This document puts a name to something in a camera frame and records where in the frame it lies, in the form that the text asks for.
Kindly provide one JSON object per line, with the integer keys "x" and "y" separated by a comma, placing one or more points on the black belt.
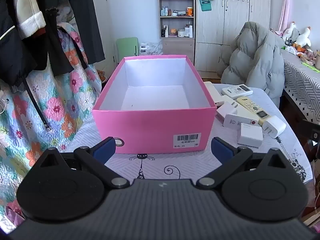
{"x": 37, "y": 105}

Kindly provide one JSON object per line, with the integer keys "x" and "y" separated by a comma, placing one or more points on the beige cup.
{"x": 317, "y": 61}

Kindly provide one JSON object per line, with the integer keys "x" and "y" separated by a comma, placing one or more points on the white cream jar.
{"x": 181, "y": 33}

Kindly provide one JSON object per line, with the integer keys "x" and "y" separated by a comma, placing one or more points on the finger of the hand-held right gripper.
{"x": 313, "y": 142}

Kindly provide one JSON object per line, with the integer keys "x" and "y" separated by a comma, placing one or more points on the cream fleece-cuffed coat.
{"x": 27, "y": 7}

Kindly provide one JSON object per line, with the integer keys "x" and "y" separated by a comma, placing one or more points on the white charger with prongs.
{"x": 225, "y": 110}

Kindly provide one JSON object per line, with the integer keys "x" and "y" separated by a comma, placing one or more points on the dark grey hanging garment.
{"x": 85, "y": 17}

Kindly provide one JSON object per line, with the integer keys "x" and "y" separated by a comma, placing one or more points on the grey puffer jacket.
{"x": 257, "y": 62}

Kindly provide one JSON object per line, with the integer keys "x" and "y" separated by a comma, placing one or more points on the teal fabric pouch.
{"x": 205, "y": 5}

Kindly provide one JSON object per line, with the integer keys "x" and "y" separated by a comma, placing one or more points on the white tissue pack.
{"x": 150, "y": 47}

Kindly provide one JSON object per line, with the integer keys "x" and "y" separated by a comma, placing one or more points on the black cosmetic bottle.
{"x": 163, "y": 31}

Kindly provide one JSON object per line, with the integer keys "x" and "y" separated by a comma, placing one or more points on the patterned desk cloth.
{"x": 300, "y": 85}

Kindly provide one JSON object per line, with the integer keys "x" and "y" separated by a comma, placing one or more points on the printed white tablecloth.
{"x": 275, "y": 155}

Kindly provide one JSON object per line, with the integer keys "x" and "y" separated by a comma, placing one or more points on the white remote with display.
{"x": 235, "y": 91}

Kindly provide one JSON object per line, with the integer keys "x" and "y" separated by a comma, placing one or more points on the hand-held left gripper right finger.
{"x": 220, "y": 150}

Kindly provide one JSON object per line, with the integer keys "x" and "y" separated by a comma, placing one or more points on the orange jar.
{"x": 190, "y": 10}

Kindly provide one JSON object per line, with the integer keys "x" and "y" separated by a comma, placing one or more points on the black cardigan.
{"x": 60, "y": 55}

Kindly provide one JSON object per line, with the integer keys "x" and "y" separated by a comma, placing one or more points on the cream remote with grey buttons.
{"x": 250, "y": 106}

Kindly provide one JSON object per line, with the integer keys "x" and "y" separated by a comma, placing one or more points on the white square charger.
{"x": 250, "y": 136}

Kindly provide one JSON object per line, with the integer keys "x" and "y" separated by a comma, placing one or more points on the orange printed bag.
{"x": 101, "y": 76}

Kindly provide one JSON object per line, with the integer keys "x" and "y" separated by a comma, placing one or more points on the white device with red button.
{"x": 233, "y": 122}

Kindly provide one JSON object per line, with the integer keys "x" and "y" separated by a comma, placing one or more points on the white door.
{"x": 102, "y": 17}

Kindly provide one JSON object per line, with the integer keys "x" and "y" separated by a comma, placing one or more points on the white rounded plug adapter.
{"x": 275, "y": 126}

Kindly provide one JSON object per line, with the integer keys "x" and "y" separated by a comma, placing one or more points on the white power bank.
{"x": 212, "y": 92}

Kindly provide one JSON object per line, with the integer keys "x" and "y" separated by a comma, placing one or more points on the green folding table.
{"x": 127, "y": 47}

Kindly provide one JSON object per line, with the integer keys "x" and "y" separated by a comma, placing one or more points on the red garment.
{"x": 41, "y": 32}

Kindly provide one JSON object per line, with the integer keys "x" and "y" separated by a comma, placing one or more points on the pink cardboard box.
{"x": 150, "y": 127}

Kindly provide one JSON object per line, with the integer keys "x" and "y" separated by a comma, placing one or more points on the white plush goose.
{"x": 290, "y": 31}
{"x": 303, "y": 38}

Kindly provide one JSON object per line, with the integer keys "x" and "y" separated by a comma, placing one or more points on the pink curtain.
{"x": 286, "y": 5}

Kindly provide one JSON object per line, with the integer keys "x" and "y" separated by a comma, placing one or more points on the floral quilt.
{"x": 62, "y": 105}

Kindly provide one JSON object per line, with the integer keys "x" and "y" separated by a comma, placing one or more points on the wooden shelf unit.
{"x": 177, "y": 47}

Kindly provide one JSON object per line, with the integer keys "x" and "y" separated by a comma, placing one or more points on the light wooden wardrobe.
{"x": 225, "y": 30}

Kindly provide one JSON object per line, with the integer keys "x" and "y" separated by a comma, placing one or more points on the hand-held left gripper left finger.
{"x": 105, "y": 148}

